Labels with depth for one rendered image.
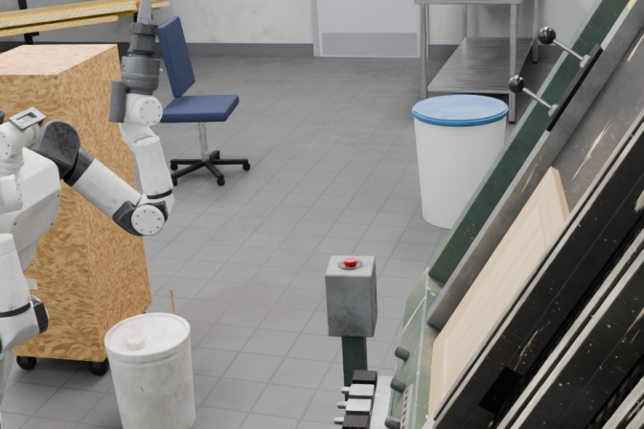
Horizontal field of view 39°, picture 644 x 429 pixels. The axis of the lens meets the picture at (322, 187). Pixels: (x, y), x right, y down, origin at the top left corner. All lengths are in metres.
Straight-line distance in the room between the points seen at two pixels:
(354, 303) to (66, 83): 1.52
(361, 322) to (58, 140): 0.88
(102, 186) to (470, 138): 2.81
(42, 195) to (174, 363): 1.34
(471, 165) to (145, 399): 2.24
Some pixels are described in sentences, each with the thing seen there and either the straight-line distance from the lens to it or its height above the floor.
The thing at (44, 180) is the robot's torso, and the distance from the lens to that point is 2.10.
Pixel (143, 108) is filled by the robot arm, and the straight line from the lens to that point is 2.15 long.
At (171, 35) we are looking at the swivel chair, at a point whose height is 0.90.
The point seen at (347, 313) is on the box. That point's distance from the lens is 2.39.
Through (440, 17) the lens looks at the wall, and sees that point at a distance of 8.83.
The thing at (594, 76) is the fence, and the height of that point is 1.48.
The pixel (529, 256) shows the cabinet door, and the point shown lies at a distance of 1.76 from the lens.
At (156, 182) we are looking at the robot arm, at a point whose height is 1.22.
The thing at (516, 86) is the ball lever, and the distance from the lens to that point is 2.03.
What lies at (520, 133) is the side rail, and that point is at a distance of 2.25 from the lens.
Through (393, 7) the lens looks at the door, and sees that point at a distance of 8.85.
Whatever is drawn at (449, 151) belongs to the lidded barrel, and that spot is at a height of 0.44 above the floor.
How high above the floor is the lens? 1.95
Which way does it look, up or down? 20 degrees down
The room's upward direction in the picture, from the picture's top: 3 degrees counter-clockwise
